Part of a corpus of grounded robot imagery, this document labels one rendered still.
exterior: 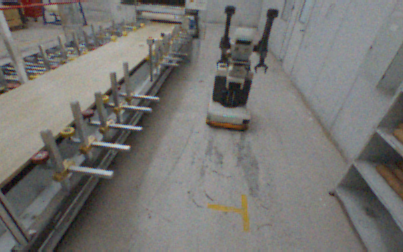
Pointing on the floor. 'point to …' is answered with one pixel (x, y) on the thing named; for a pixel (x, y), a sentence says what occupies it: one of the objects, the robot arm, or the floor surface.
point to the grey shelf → (366, 171)
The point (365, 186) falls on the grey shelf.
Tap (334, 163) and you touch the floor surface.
